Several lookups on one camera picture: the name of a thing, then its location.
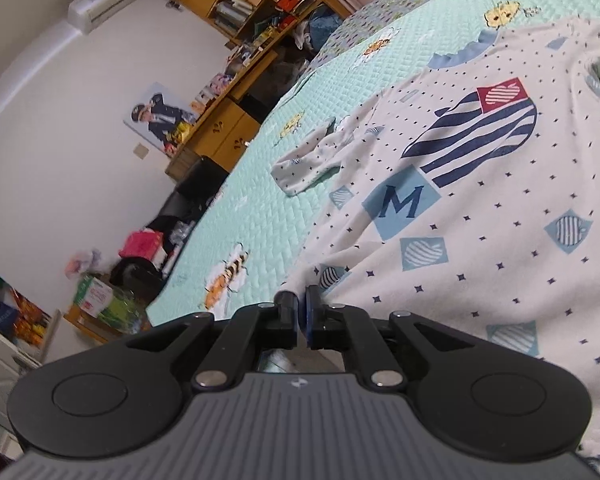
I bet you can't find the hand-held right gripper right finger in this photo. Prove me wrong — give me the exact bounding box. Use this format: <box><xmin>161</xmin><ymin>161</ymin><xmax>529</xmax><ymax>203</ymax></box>
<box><xmin>304</xmin><ymin>284</ymin><xmax>474</xmax><ymax>392</ymax></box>

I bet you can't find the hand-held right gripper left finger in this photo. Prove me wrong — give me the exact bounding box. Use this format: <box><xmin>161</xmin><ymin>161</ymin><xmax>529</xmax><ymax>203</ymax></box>
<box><xmin>127</xmin><ymin>289</ymin><xmax>301</xmax><ymax>393</ymax></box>

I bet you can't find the white printed sweatshirt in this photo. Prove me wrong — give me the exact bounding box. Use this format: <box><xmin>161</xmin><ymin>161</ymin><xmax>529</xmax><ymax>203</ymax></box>
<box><xmin>270</xmin><ymin>16</ymin><xmax>600</xmax><ymax>462</ymax></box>

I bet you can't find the black chair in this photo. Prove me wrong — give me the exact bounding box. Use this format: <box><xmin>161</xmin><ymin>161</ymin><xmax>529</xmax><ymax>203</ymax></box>
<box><xmin>111</xmin><ymin>156</ymin><xmax>229</xmax><ymax>302</ymax></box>

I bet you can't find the pink bag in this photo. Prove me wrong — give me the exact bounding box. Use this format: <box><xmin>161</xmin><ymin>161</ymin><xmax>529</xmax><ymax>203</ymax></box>
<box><xmin>118</xmin><ymin>229</ymin><xmax>164</xmax><ymax>262</ymax></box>

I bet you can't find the green and white carton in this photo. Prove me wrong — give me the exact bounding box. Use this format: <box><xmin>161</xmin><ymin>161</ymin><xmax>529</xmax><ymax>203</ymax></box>
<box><xmin>72</xmin><ymin>274</ymin><xmax>149</xmax><ymax>334</ymax></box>

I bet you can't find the wooden desk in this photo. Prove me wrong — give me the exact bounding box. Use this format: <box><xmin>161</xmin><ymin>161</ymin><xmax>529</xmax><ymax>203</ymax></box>
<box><xmin>164</xmin><ymin>49</ymin><xmax>282</xmax><ymax>182</ymax></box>

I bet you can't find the bee print quilted bedspread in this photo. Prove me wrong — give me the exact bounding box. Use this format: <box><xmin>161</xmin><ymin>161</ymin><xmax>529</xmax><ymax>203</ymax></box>
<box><xmin>145</xmin><ymin>0</ymin><xmax>600</xmax><ymax>471</ymax></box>

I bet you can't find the pile of snack packets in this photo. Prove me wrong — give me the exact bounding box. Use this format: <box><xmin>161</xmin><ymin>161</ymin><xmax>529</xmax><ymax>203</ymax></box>
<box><xmin>0</xmin><ymin>259</ymin><xmax>62</xmax><ymax>362</ymax></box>

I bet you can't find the blue plastic bag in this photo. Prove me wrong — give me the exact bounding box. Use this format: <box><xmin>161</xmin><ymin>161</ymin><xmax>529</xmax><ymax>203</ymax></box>
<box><xmin>307</xmin><ymin>9</ymin><xmax>344</xmax><ymax>49</ymax></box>

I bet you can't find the white cabinet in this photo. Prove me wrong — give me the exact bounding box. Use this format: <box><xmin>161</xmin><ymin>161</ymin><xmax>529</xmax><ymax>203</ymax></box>
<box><xmin>0</xmin><ymin>319</ymin><xmax>37</xmax><ymax>457</ymax></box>

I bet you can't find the white air conditioner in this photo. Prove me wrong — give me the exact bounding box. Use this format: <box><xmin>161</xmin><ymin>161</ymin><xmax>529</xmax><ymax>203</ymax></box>
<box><xmin>67</xmin><ymin>0</ymin><xmax>152</xmax><ymax>37</ymax></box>

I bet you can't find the wall poster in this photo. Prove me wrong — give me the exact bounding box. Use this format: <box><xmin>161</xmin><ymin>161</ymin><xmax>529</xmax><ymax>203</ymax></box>
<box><xmin>122</xmin><ymin>81</ymin><xmax>199</xmax><ymax>159</ymax></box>

